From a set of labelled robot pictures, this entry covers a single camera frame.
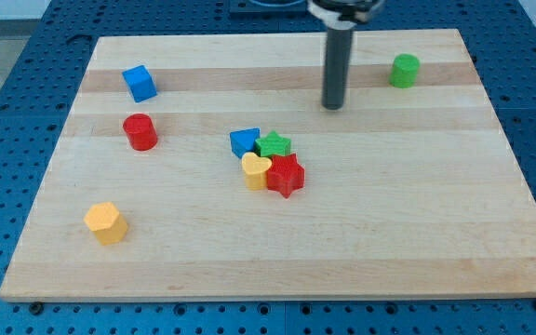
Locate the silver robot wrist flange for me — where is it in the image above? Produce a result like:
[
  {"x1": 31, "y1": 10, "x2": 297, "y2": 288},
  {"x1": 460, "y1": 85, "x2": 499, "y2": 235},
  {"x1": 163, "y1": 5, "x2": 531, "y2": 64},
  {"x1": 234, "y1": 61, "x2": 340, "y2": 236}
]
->
[{"x1": 306, "y1": 0, "x2": 385, "y2": 31}]

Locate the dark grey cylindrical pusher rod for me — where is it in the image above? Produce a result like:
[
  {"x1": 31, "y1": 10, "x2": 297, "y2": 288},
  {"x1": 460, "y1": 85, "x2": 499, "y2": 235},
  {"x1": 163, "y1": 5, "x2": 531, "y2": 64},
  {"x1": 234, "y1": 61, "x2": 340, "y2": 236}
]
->
[{"x1": 321, "y1": 28, "x2": 355, "y2": 110}]

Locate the green cylinder block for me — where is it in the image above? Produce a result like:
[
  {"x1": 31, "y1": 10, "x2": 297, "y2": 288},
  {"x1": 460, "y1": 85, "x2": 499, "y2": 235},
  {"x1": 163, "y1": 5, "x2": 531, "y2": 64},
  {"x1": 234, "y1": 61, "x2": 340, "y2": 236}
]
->
[{"x1": 389, "y1": 53, "x2": 421, "y2": 88}]

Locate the green star block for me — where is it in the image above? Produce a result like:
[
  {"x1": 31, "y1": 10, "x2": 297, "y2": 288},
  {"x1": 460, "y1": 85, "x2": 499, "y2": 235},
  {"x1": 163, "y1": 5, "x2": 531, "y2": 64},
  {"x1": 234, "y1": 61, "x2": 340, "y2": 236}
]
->
[{"x1": 255, "y1": 131, "x2": 291, "y2": 157}]

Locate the blue triangle block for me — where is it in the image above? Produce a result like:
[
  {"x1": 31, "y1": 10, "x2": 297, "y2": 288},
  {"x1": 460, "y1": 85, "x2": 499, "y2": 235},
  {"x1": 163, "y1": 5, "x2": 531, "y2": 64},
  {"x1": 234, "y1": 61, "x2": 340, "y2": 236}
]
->
[{"x1": 229, "y1": 127, "x2": 261, "y2": 159}]

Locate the red star block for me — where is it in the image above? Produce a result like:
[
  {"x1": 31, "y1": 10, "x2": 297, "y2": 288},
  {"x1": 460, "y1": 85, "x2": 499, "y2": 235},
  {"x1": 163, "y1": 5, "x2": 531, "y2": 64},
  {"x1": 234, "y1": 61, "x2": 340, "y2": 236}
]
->
[{"x1": 266, "y1": 154, "x2": 305, "y2": 198}]

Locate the yellow heart block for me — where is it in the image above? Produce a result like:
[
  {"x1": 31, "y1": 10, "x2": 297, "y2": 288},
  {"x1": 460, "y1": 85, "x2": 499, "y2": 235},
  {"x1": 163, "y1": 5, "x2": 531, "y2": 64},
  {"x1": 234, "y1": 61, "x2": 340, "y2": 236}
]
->
[{"x1": 241, "y1": 152, "x2": 273, "y2": 191}]

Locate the light wooden board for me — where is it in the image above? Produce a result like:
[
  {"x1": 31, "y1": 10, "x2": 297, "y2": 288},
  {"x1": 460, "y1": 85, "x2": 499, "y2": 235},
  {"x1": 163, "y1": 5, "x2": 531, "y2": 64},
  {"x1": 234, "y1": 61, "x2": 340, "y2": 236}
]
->
[{"x1": 0, "y1": 29, "x2": 536, "y2": 302}]

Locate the blue cube block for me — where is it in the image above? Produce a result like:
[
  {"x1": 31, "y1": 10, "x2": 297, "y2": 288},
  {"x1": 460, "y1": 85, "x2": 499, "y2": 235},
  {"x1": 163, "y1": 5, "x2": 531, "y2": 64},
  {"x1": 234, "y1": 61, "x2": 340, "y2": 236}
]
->
[{"x1": 122, "y1": 65, "x2": 157, "y2": 103}]

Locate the red cylinder block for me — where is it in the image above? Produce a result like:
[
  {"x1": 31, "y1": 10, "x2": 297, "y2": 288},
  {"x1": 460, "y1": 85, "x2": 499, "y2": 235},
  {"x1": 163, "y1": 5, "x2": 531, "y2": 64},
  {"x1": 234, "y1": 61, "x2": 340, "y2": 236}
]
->
[{"x1": 123, "y1": 114, "x2": 158, "y2": 151}]

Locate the yellow hexagon block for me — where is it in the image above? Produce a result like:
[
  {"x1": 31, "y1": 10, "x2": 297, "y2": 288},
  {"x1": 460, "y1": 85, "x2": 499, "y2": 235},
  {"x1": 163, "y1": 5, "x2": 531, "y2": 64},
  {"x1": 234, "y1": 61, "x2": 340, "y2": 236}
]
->
[{"x1": 84, "y1": 202, "x2": 128, "y2": 246}]

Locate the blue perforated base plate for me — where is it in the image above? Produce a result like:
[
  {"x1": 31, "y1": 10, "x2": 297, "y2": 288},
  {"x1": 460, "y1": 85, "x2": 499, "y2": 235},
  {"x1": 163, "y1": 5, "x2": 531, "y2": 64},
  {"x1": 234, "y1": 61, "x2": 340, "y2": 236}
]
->
[{"x1": 0, "y1": 0, "x2": 536, "y2": 334}]

